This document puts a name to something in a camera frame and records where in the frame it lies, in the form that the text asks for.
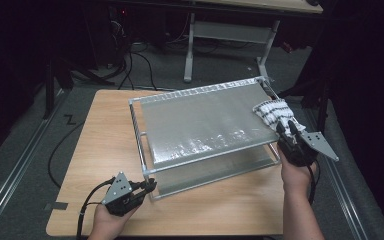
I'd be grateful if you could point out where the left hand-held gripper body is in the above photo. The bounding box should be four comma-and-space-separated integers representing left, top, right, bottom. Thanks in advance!
100, 171, 147, 218

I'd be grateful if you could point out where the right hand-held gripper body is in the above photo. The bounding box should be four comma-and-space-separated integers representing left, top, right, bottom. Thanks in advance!
275, 130, 340, 168

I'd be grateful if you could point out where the white cloth with grey diamonds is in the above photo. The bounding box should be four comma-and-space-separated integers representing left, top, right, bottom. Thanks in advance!
252, 98, 308, 138

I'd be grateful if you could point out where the grey two-tier metal rack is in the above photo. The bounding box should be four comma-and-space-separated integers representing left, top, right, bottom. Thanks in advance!
127, 75, 283, 203

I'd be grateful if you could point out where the person's right hand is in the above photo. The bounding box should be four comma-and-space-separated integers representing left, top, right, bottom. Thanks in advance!
279, 145, 318, 196

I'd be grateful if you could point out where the person's left hand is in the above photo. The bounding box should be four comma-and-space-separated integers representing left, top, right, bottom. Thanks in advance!
86, 202, 142, 240

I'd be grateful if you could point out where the black metal stand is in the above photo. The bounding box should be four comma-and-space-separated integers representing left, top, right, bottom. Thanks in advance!
42, 57, 115, 121
274, 75, 332, 142

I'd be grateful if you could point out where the grey tape strip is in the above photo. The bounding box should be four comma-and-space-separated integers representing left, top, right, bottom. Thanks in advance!
43, 201, 70, 212

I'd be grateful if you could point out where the desk with white metal legs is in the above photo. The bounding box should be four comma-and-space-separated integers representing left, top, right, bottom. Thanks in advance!
182, 0, 324, 89

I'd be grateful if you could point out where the dark computer tower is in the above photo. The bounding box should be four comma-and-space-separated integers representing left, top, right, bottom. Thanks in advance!
107, 5, 132, 68

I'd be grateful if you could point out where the left hand-held gripper black cable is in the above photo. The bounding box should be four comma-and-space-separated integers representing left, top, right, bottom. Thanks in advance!
75, 175, 118, 240

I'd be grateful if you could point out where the hand-held gripper black cable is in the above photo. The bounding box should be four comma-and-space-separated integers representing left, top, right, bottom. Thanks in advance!
75, 175, 118, 240
305, 159, 322, 206

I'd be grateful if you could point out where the right hand-held gripper black cable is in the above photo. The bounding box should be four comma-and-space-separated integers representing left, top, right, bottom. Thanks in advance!
305, 159, 322, 206

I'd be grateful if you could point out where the metal floor rail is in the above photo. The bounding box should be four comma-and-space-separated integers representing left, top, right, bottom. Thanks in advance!
303, 107, 370, 240
0, 88, 66, 232

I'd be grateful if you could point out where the black floor cable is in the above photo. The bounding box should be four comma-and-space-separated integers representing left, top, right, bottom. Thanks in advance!
47, 120, 86, 189

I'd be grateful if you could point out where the bundle of black cables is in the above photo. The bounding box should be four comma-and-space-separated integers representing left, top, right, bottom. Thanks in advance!
117, 41, 158, 92

